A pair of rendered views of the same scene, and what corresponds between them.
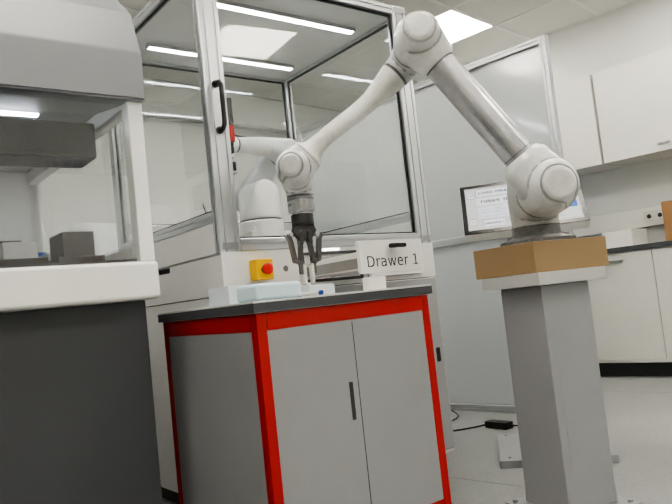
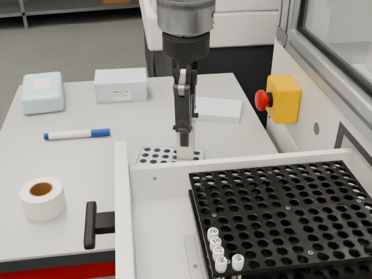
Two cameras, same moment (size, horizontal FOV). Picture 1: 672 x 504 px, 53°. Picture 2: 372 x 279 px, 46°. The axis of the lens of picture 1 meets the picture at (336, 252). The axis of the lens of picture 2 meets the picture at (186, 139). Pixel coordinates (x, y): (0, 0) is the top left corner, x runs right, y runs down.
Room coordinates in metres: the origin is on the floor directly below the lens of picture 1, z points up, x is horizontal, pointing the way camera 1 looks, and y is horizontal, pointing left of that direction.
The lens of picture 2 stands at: (2.56, -0.48, 1.26)
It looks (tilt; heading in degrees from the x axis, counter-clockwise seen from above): 32 degrees down; 120
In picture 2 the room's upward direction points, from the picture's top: straight up
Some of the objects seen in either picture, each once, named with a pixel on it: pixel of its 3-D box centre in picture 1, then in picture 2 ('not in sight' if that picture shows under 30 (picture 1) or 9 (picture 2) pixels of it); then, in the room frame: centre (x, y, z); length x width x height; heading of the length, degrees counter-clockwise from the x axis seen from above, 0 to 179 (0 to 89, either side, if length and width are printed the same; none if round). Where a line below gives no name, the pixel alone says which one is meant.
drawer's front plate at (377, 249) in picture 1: (391, 255); (125, 240); (2.31, -0.19, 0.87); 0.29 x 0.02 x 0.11; 128
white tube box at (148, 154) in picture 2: (315, 290); (169, 166); (2.21, 0.08, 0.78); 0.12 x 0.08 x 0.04; 23
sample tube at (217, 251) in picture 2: not in sight; (217, 264); (2.43, -0.18, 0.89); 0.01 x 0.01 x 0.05
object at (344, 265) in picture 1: (352, 265); (291, 228); (2.47, -0.06, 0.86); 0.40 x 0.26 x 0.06; 38
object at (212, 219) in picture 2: not in sight; (206, 217); (2.39, -0.12, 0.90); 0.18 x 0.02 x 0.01; 128
